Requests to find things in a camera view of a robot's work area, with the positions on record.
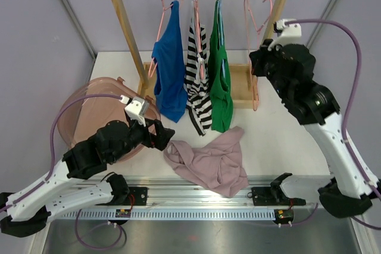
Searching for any aluminium mounting rail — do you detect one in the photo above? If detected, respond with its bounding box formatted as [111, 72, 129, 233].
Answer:
[113, 169, 333, 209]

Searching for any light blue hanger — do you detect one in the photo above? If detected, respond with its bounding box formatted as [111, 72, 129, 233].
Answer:
[216, 0, 227, 73]

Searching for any mauve tank top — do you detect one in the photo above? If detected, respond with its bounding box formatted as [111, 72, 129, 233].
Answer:
[163, 126, 249, 197]

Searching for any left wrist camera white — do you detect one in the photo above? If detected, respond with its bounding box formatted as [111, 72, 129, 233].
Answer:
[120, 95, 149, 127]

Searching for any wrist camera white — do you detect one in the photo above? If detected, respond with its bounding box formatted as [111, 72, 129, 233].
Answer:
[120, 95, 149, 127]
[267, 19, 302, 51]

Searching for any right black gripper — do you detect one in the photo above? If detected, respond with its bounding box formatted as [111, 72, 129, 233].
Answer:
[251, 39, 291, 101]

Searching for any blue tank top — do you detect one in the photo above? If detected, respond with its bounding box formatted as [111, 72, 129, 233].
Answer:
[152, 0, 188, 123]

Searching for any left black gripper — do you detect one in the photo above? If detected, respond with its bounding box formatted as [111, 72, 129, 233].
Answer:
[110, 116, 175, 164]

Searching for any black white striped tank top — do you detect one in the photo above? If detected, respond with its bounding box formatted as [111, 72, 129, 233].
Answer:
[184, 0, 212, 136]

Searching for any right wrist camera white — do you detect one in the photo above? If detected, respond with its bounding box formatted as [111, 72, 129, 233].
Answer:
[267, 19, 302, 51]

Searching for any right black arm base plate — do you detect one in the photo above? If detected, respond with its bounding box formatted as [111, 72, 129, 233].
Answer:
[246, 187, 307, 206]

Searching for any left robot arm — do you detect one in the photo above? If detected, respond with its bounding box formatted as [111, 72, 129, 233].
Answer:
[1, 120, 175, 237]

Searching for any pink hanger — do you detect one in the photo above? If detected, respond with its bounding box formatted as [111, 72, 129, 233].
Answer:
[243, 0, 273, 111]
[148, 0, 174, 78]
[192, 0, 205, 80]

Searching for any translucent pink plastic basin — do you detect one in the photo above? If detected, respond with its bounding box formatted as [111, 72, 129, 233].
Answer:
[57, 77, 160, 164]

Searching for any white slotted cable duct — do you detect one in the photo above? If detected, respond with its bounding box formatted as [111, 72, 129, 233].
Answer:
[61, 208, 275, 221]

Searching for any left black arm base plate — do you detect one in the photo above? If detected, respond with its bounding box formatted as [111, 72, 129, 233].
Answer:
[121, 186, 148, 206]

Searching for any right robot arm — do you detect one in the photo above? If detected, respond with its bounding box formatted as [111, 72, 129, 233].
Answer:
[249, 39, 380, 218]

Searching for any green tank top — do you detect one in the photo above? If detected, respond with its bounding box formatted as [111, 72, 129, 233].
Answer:
[208, 0, 233, 133]

